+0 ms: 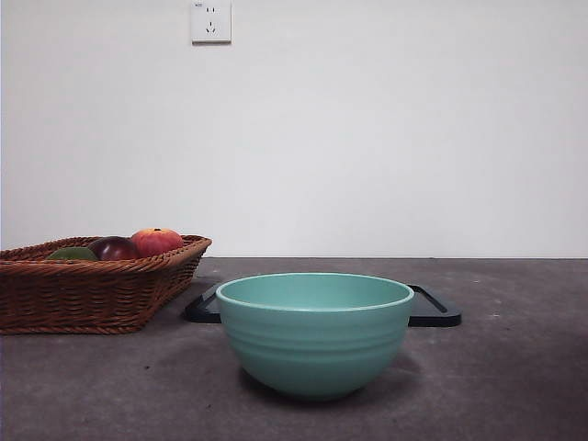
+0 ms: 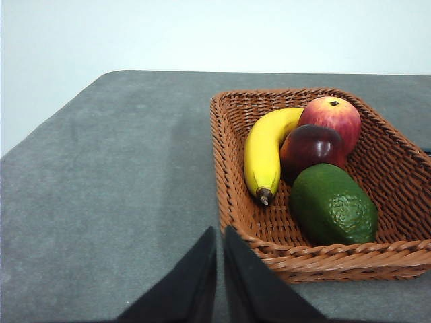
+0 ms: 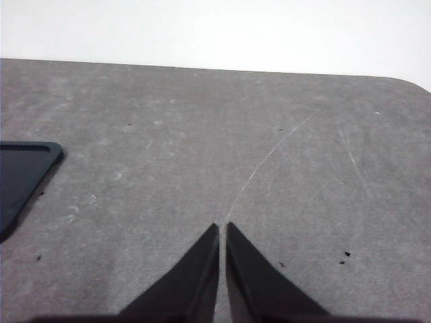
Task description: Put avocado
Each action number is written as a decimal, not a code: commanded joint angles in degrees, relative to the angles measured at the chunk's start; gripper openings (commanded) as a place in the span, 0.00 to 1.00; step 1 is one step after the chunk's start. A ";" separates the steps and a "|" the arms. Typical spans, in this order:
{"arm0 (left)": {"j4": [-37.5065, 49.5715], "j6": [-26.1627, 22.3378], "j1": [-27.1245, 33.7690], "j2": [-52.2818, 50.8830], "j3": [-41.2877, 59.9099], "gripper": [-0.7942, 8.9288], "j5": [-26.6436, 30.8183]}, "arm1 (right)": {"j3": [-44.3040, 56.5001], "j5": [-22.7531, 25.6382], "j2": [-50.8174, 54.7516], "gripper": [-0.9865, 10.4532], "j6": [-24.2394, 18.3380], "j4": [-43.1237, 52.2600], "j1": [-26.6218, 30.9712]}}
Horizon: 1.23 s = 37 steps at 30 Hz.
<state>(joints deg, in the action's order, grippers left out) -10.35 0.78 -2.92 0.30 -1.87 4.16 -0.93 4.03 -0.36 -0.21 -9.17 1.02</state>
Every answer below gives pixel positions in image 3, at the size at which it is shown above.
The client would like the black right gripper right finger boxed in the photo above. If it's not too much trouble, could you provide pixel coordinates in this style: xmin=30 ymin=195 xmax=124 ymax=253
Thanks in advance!
xmin=224 ymin=221 xmax=330 ymax=317

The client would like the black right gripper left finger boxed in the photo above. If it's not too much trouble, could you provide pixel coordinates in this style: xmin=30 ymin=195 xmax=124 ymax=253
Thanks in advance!
xmin=117 ymin=222 xmax=221 ymax=316

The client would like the black rectangular tray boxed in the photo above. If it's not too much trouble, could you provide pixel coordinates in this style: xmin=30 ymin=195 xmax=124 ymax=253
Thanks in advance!
xmin=0 ymin=141 xmax=65 ymax=244

